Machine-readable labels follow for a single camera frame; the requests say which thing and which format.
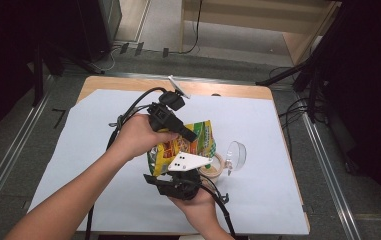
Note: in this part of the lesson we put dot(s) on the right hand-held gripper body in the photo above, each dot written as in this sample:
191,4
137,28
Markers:
181,186

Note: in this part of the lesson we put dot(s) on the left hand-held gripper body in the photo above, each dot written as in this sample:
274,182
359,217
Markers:
161,116

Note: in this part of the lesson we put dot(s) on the yellow green spout pouch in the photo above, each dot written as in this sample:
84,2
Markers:
198,136

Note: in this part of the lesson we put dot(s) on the clear glass jar with lid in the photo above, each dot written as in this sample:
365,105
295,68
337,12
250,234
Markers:
238,155

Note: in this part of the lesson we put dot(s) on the person's right hand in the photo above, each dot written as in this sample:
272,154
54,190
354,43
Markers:
199,211

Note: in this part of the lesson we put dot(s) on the person's left hand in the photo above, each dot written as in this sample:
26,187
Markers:
134,138

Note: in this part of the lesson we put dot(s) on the white flat object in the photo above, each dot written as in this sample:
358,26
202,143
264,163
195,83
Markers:
188,238

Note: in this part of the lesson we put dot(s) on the black power plug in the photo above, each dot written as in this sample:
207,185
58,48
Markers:
124,48
139,48

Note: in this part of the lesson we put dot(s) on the white paper sheet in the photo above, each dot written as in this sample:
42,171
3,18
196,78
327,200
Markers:
261,206

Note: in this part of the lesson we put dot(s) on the black cabinet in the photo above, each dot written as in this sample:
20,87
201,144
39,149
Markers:
94,26

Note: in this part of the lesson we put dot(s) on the black metal stand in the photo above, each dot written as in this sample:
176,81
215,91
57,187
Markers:
313,70
38,76

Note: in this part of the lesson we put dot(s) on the light wooden shelf unit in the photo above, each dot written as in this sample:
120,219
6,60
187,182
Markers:
261,20

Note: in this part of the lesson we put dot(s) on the dark curtain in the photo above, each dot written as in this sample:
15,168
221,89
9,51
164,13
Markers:
374,100
4,50

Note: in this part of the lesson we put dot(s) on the metal floor rail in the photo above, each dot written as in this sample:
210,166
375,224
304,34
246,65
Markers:
14,153
328,173

